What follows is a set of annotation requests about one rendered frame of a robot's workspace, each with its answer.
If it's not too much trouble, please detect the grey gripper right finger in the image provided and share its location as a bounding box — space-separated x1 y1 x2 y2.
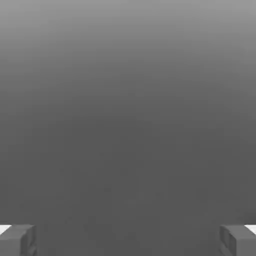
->
218 223 256 256

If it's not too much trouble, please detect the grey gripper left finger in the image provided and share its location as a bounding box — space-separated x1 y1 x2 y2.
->
0 223 38 256

